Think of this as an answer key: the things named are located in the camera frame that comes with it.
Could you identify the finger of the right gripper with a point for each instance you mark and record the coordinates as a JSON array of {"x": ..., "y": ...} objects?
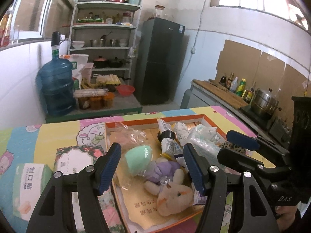
[
  {"x": 241, "y": 163},
  {"x": 254, "y": 143}
]

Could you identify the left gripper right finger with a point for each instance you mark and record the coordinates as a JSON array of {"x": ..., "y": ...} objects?
[{"x": 251, "y": 211}]

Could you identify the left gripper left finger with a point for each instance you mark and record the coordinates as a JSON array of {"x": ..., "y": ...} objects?
[{"x": 54, "y": 209}]

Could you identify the leopard print scrunchie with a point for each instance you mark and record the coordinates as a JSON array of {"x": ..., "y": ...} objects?
[{"x": 229, "y": 145}]

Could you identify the green printed tissue pack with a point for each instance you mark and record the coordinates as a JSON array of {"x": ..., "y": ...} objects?
[{"x": 203, "y": 140}]

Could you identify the purple white snack packet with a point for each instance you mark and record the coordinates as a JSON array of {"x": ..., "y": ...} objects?
[{"x": 197, "y": 198}]

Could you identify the floral cream cloth scrunchie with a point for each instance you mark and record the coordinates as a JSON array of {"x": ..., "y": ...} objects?
[{"x": 181, "y": 132}]

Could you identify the yellow white snack packet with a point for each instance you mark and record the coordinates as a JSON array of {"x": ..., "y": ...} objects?
[{"x": 167, "y": 138}]

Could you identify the purple dress plush bunny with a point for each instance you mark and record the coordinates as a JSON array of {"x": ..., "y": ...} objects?
[{"x": 164, "y": 179}]

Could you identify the green sponge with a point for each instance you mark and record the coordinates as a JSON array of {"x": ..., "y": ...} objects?
[{"x": 135, "y": 162}]

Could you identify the pink sponge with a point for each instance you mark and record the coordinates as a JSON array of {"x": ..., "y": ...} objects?
[{"x": 127, "y": 137}]

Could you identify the person's right hand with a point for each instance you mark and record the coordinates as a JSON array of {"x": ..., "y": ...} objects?
[{"x": 285, "y": 216}]

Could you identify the steel steamer pot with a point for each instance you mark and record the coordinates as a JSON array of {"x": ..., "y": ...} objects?
[{"x": 264, "y": 103}]

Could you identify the green white tissue box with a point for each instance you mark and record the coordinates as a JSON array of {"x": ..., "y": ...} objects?
[{"x": 29, "y": 182}]

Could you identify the wooden cutting board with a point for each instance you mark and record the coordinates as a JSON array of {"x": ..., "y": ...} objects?
[{"x": 221, "y": 93}]

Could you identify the green yellow bottle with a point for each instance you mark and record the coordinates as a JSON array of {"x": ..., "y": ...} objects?
[{"x": 241, "y": 87}]

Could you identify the floral tissue box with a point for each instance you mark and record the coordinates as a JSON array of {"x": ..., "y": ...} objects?
[{"x": 89, "y": 183}]

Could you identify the colourful cartoon bed sheet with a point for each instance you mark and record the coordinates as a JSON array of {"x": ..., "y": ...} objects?
[{"x": 38, "y": 144}]

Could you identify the orange shallow cardboard box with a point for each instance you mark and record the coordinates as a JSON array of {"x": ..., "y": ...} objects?
[{"x": 138, "y": 207}]

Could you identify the black refrigerator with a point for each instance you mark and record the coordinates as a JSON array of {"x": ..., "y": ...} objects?
[{"x": 158, "y": 64}]

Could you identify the red plastic basin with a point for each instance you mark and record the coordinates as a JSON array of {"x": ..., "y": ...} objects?
[{"x": 125, "y": 90}]

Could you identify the blue water jug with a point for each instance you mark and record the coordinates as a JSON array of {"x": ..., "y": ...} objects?
[{"x": 57, "y": 81}]

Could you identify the glass jar red lid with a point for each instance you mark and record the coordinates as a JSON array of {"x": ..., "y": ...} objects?
[{"x": 159, "y": 11}]

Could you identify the metal storage shelf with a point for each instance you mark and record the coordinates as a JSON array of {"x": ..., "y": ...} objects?
[{"x": 106, "y": 31}]

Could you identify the pack of drink bottles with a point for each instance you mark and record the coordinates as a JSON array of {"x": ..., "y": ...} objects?
[{"x": 5, "y": 29}]

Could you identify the cardboard wall sheet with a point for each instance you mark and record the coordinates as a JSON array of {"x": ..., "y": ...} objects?
[{"x": 267, "y": 71}]

